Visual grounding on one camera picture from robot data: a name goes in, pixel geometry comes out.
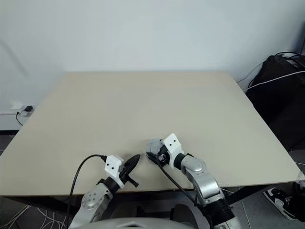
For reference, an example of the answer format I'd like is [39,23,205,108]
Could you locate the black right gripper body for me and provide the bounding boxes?
[157,146,171,167]

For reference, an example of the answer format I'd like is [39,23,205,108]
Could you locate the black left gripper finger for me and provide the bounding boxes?
[121,154,141,173]
[123,155,141,176]

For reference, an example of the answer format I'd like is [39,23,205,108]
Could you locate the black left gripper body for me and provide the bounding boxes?
[119,169,139,187]

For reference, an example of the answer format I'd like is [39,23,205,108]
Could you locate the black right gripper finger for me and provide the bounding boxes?
[145,152,159,164]

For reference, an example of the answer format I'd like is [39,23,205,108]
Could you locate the grey motor housing copper windings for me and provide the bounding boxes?
[145,137,165,161]

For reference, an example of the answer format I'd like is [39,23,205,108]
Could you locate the round cover with circuit board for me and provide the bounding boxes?
[149,137,165,153]

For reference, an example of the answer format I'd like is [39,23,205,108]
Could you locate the grey robot torso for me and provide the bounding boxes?
[87,216,200,229]

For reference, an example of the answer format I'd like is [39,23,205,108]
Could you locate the black and white sneaker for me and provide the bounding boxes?
[263,187,298,220]

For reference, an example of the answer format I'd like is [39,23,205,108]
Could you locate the large black bag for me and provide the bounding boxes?
[245,54,305,151]

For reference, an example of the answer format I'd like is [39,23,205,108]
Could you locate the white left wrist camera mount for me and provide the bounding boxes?
[104,155,125,187]

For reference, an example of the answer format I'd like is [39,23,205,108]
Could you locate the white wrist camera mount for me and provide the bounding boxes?
[163,133,185,167]
[104,155,125,187]

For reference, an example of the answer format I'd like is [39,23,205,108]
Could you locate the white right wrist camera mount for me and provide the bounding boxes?
[163,133,185,167]

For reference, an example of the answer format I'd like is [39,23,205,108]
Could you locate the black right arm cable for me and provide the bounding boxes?
[156,160,215,229]

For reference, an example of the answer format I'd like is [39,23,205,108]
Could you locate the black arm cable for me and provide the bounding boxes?
[156,160,215,229]
[66,154,108,229]

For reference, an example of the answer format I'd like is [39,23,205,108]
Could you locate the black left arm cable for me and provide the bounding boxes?
[66,154,108,229]

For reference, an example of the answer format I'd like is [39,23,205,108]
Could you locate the white floor cables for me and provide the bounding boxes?
[0,204,70,229]

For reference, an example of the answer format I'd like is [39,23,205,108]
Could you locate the thin grey cable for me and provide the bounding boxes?
[236,62,264,84]

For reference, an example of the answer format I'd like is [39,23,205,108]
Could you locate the white cable on bag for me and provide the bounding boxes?
[246,70,305,92]

